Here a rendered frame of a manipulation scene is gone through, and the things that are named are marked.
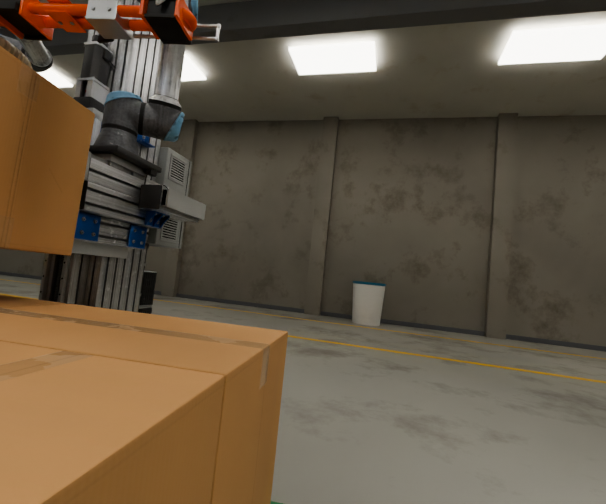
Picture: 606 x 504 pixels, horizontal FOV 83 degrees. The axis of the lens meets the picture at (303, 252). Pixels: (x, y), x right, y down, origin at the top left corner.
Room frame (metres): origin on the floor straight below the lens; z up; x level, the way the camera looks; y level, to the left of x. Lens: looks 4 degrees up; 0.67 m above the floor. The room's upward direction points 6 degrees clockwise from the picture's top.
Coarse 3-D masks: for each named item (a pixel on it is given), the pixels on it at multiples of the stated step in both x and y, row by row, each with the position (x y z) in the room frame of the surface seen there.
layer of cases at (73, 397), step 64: (0, 320) 0.62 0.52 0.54; (64, 320) 0.68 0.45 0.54; (128, 320) 0.76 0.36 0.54; (192, 320) 0.85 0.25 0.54; (0, 384) 0.33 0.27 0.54; (64, 384) 0.35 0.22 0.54; (128, 384) 0.37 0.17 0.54; (192, 384) 0.39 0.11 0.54; (256, 384) 0.59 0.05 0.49; (0, 448) 0.23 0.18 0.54; (64, 448) 0.24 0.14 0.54; (128, 448) 0.25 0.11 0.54; (192, 448) 0.36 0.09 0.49; (256, 448) 0.64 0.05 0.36
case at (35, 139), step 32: (0, 64) 0.66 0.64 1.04; (0, 96) 0.68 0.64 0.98; (32, 96) 0.74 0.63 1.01; (64, 96) 0.82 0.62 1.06; (0, 128) 0.69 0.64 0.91; (32, 128) 0.76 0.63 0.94; (64, 128) 0.84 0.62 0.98; (0, 160) 0.70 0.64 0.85; (32, 160) 0.77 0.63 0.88; (64, 160) 0.86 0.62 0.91; (0, 192) 0.71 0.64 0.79; (32, 192) 0.78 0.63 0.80; (64, 192) 0.87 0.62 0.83; (0, 224) 0.72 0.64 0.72; (32, 224) 0.80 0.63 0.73; (64, 224) 0.89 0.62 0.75
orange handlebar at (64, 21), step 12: (48, 0) 0.70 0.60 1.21; (60, 0) 0.70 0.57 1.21; (36, 12) 0.72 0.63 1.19; (48, 12) 0.71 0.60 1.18; (60, 12) 0.70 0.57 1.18; (72, 12) 0.70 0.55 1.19; (84, 12) 0.70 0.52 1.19; (120, 12) 0.69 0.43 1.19; (132, 12) 0.69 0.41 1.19; (0, 24) 0.77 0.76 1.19; (48, 24) 0.75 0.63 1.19; (60, 24) 0.74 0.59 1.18; (72, 24) 0.73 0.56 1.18; (84, 24) 0.74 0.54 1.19; (132, 24) 0.73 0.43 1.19; (144, 24) 0.72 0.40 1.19; (192, 24) 0.70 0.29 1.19
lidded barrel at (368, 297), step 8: (360, 288) 5.93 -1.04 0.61; (368, 288) 5.87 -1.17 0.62; (376, 288) 5.87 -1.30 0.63; (384, 288) 6.01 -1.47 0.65; (360, 296) 5.93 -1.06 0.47; (368, 296) 5.87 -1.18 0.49; (376, 296) 5.88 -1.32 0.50; (360, 304) 5.93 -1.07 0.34; (368, 304) 5.88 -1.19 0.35; (376, 304) 5.90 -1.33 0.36; (352, 312) 6.15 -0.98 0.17; (360, 312) 5.93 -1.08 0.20; (368, 312) 5.89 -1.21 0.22; (376, 312) 5.92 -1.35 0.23; (352, 320) 6.12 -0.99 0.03; (360, 320) 5.94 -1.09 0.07; (368, 320) 5.89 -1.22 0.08; (376, 320) 5.94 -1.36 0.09
